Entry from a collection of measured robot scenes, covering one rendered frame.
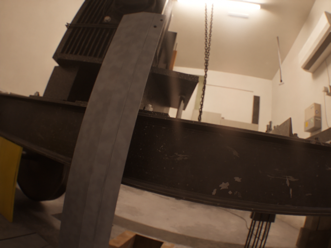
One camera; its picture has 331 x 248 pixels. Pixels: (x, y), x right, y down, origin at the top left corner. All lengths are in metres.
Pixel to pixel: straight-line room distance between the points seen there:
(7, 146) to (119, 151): 0.71
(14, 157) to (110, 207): 0.62
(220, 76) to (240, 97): 0.68
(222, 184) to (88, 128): 0.48
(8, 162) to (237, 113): 3.99
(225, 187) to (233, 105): 3.67
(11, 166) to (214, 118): 3.52
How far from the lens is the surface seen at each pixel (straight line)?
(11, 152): 1.07
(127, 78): 0.63
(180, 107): 0.95
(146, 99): 0.78
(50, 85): 1.06
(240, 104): 4.29
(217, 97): 4.28
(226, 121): 3.87
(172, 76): 0.81
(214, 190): 0.65
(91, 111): 0.65
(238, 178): 0.66
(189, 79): 0.81
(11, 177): 1.06
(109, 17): 1.03
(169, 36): 1.57
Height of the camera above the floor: 0.50
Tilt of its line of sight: 13 degrees up
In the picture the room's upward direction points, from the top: 13 degrees clockwise
